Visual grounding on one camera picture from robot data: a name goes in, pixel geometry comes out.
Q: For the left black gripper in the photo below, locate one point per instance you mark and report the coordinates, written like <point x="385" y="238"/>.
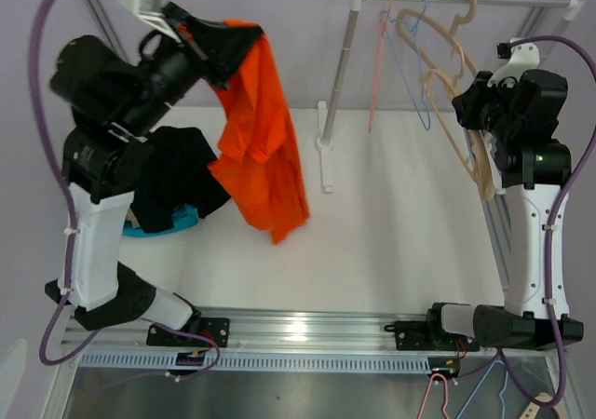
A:
<point x="187" y="31"/>

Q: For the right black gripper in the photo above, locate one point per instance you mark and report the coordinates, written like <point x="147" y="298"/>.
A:
<point x="467" y="105"/>

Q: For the blue wire hanger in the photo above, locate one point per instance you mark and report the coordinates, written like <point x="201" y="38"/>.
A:
<point x="409" y="65"/>

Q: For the beige wooden hanger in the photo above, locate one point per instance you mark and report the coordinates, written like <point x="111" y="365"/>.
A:
<point x="437" y="32"/>
<point x="476" y="162"/>

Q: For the orange t shirt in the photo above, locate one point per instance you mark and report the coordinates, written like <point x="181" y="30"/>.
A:
<point x="259" y="164"/>

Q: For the black t shirt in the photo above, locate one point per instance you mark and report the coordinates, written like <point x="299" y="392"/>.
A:
<point x="178" y="173"/>

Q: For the pink wire hanger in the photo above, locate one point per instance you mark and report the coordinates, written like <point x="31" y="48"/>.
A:
<point x="383" y="19"/>

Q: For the teal t shirt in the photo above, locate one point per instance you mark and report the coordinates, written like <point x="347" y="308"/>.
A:
<point x="155" y="224"/>

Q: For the beige t shirt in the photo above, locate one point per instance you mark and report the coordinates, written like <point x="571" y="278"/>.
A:
<point x="132" y="220"/>

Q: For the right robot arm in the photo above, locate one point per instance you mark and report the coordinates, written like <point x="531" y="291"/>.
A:
<point x="521" y="114"/>

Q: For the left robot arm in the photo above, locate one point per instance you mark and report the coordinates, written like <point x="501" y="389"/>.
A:
<point x="115" y="104"/>

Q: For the pink hanger on floor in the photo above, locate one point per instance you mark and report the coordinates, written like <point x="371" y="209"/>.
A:
<point x="437" y="391"/>

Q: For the wooden hanger on floor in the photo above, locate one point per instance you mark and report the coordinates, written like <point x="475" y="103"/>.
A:
<point x="533" y="408"/>

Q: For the metal clothes rack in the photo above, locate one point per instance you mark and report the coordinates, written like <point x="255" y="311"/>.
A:
<point x="327" y="109"/>

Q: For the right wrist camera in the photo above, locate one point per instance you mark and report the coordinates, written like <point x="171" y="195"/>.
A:
<point x="523" y="57"/>

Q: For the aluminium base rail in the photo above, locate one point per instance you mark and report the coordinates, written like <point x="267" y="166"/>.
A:
<point x="269" y="331"/>

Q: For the perforated cable tray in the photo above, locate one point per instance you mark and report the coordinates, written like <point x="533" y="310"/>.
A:
<point x="256" y="362"/>

